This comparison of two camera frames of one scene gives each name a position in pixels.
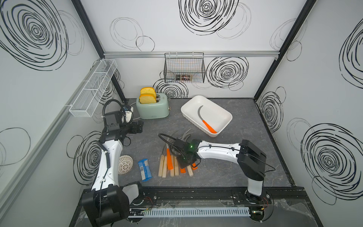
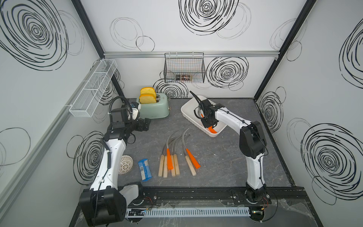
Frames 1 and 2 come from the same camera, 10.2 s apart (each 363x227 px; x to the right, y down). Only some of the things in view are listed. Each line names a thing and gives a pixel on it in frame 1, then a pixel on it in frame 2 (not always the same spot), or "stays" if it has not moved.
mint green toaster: (160, 109) stays
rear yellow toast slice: (147, 91) stays
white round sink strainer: (125, 164) stays
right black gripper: (180, 164) -> (206, 125)
